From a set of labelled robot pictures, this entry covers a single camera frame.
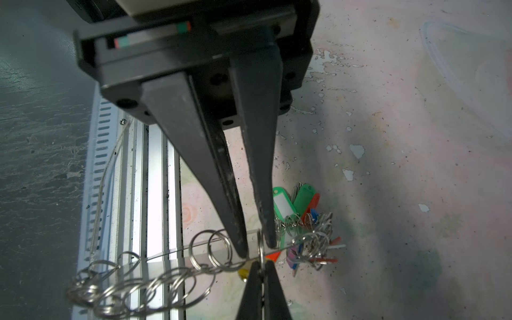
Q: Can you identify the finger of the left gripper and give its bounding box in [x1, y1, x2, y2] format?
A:
[141, 73, 249, 257]
[229, 45, 283, 248]

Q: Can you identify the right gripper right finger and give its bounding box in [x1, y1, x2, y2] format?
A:
[263, 261, 292, 320]

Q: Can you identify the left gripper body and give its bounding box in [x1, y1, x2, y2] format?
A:
[73, 1, 320, 128]

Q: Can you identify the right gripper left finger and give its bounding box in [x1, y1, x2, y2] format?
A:
[235, 261, 263, 320]

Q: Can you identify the bunch of coloured key tags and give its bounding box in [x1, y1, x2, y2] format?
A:
[263, 183, 346, 276]

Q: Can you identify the large keyring with chain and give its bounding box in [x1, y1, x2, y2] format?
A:
[65, 211, 335, 319]

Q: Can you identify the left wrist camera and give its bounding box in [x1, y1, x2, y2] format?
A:
[116, 0, 196, 17]

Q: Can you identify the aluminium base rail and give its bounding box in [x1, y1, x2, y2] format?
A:
[75, 83, 185, 320]

